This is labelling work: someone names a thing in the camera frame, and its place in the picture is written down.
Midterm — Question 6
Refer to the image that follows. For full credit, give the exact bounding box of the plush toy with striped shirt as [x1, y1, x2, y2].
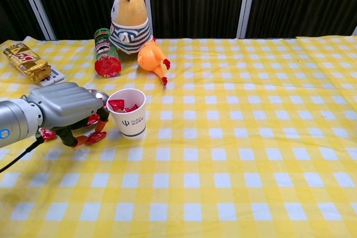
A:
[109, 0, 153, 55]

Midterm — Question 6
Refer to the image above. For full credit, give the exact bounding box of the white paper cup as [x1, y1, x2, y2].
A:
[107, 89, 147, 140]

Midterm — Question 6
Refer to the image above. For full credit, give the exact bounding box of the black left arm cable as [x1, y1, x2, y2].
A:
[0, 134, 45, 173]

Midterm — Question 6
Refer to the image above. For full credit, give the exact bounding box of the gold chocolate bar package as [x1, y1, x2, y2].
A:
[3, 43, 52, 84]

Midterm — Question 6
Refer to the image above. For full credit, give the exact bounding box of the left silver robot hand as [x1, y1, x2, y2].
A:
[27, 81, 110, 148]

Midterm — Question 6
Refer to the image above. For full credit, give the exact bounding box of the orange rubber chicken toy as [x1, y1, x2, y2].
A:
[136, 37, 171, 86]

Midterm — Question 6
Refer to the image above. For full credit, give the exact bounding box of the yellow checkered tablecloth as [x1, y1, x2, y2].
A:
[0, 35, 357, 238]

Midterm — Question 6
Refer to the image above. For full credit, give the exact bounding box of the green Pringles can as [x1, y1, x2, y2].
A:
[93, 28, 123, 79]

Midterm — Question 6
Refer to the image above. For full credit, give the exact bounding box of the round silver metal plate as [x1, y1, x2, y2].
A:
[80, 89, 110, 132]

